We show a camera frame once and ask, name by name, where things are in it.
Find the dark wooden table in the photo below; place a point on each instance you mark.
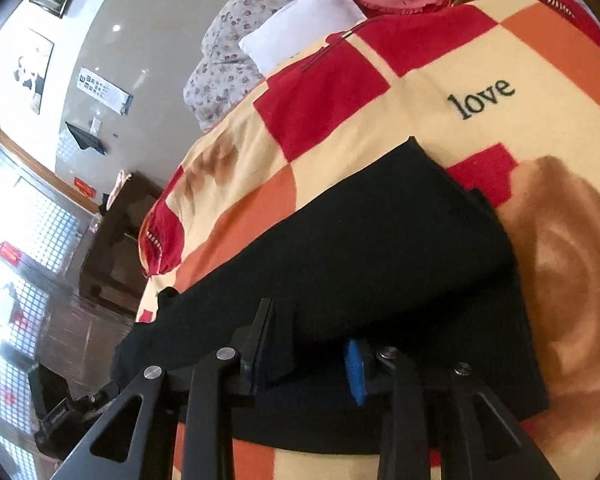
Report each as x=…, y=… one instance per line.
x=115, y=250

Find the white pillow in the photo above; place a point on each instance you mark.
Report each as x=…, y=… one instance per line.
x=305, y=25

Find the white wall socket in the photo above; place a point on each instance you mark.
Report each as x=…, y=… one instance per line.
x=96, y=124

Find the black pants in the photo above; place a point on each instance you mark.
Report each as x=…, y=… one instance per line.
x=380, y=240

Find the dark hanging cloth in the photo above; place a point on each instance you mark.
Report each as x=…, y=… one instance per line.
x=85, y=139

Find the panda wall poster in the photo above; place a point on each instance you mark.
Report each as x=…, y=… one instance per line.
x=32, y=70

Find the glass block window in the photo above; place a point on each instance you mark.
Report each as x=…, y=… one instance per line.
x=25, y=200

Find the pink towel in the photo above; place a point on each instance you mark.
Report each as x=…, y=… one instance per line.
x=121, y=185

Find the red and cream printed blanket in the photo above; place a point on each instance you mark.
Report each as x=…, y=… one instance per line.
x=480, y=70

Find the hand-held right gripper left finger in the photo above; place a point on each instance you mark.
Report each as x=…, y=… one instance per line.
x=262, y=345

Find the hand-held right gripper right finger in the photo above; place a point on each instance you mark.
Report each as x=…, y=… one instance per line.
x=356, y=375

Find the red paper sign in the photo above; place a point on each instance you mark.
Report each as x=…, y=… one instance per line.
x=85, y=187

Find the floral grey quilt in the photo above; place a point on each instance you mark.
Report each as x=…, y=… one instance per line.
x=220, y=80

